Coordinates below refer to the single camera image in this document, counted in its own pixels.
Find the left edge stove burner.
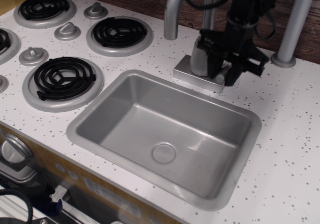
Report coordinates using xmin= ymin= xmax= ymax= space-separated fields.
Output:
xmin=0 ymin=28 xmax=21 ymax=65

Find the back left stove burner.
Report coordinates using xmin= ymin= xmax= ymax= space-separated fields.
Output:
xmin=13 ymin=0 xmax=77 ymax=29

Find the grey toy sink basin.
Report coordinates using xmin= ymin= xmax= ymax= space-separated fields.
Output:
xmin=66 ymin=70 xmax=262 ymax=210

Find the grey support pole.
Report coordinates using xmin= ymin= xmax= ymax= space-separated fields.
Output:
xmin=271 ymin=0 xmax=313 ymax=69

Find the silver toy faucet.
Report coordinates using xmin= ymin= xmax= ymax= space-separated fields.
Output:
xmin=163 ymin=0 xmax=232 ymax=94

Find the back right stove burner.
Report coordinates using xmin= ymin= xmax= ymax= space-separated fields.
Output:
xmin=86 ymin=17 xmax=153 ymax=57

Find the grey stove knob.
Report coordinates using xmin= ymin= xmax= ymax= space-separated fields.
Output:
xmin=83 ymin=2 xmax=108 ymax=20
xmin=18 ymin=47 xmax=49 ymax=67
xmin=54 ymin=22 xmax=81 ymax=41

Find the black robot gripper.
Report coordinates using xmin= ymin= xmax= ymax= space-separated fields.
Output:
xmin=198 ymin=16 xmax=268 ymax=86

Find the black cable lower left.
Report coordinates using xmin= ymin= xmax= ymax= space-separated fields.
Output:
xmin=0 ymin=187 xmax=35 ymax=222

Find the front right stove burner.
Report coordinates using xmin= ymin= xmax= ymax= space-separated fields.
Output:
xmin=22 ymin=57 xmax=104 ymax=113

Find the grey stove knob back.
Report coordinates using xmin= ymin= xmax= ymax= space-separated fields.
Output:
xmin=83 ymin=2 xmax=108 ymax=20

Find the blue clamp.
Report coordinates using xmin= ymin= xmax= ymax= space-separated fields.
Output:
xmin=48 ymin=199 xmax=63 ymax=216

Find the grey stove knob front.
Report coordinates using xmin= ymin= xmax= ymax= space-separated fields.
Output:
xmin=18 ymin=47 xmax=49 ymax=67

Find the grey stove knob middle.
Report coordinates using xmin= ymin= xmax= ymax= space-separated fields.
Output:
xmin=54 ymin=22 xmax=81 ymax=41

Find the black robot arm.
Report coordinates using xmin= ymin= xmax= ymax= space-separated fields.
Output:
xmin=199 ymin=0 xmax=276 ymax=86

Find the silver oven dial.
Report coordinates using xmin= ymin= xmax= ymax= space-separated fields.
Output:
xmin=0 ymin=134 xmax=33 ymax=171

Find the silver faucet lever handle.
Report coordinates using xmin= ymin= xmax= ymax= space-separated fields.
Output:
xmin=213 ymin=61 xmax=232 ymax=85

